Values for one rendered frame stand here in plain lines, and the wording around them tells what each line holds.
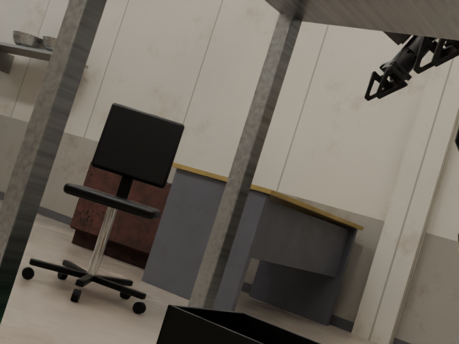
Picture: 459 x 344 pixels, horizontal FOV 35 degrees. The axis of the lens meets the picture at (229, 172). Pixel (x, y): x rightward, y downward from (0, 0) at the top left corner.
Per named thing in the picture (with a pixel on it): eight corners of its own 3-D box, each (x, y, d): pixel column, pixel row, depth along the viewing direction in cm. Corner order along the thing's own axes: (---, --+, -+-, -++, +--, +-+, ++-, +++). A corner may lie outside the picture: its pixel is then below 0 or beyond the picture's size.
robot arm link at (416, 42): (437, 43, 190) (430, 48, 196) (417, 25, 190) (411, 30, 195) (419, 63, 190) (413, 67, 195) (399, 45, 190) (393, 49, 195)
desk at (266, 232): (333, 327, 564) (363, 226, 569) (231, 318, 440) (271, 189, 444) (249, 295, 608) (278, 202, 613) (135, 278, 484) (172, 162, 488)
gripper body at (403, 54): (389, 65, 187) (408, 44, 187) (377, 69, 197) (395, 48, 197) (407, 82, 187) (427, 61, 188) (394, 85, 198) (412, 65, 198)
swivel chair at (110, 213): (80, 279, 405) (134, 112, 411) (171, 317, 375) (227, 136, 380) (-1, 271, 351) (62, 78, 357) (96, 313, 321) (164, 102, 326)
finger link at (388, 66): (369, 87, 184) (395, 60, 185) (362, 89, 192) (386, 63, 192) (389, 106, 185) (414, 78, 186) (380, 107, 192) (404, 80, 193)
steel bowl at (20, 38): (52, 59, 800) (57, 46, 801) (24, 46, 767) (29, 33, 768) (29, 54, 823) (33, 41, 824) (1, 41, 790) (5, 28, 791)
